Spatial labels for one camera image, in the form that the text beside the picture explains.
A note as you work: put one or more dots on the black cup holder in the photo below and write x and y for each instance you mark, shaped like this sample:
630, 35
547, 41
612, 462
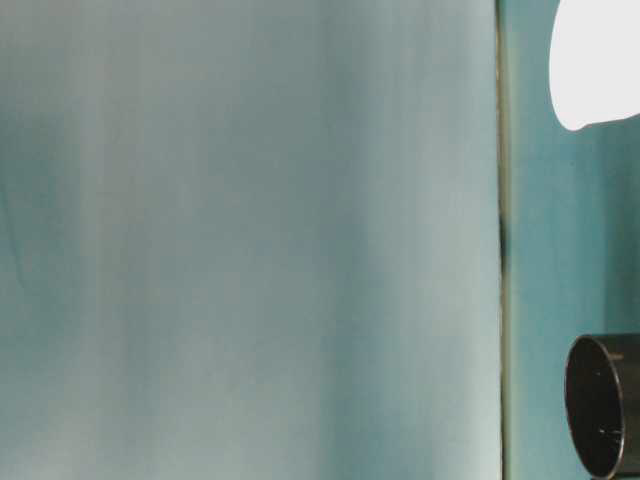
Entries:
601, 394

